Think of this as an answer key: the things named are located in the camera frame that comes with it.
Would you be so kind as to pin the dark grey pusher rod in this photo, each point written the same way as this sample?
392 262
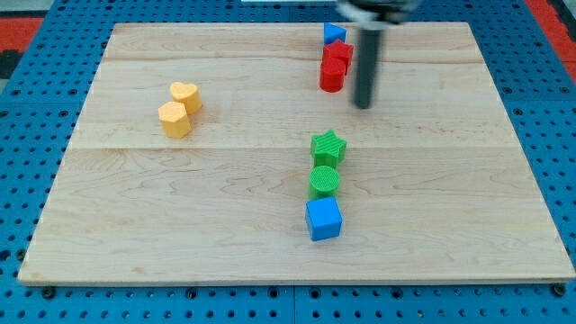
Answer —
366 66

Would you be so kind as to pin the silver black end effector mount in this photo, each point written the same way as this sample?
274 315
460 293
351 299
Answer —
377 12

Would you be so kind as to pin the blue triangle block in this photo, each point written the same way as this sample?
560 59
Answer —
333 33

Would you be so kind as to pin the red star block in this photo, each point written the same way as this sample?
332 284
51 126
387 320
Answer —
339 50

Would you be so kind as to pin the red cylinder block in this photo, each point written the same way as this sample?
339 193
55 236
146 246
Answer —
332 74

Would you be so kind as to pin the green star block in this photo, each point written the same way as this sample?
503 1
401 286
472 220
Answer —
327 149

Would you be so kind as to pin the green cylinder block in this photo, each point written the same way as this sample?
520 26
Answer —
324 182

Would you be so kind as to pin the wooden board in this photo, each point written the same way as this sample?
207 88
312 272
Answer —
434 187

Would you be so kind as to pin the blue cube block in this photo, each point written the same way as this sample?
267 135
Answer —
324 219

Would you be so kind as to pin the yellow heart block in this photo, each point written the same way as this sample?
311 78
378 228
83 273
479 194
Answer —
187 94

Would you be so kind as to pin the yellow hexagon block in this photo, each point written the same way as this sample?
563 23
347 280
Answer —
174 119

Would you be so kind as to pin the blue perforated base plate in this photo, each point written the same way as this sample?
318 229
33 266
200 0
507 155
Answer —
41 102

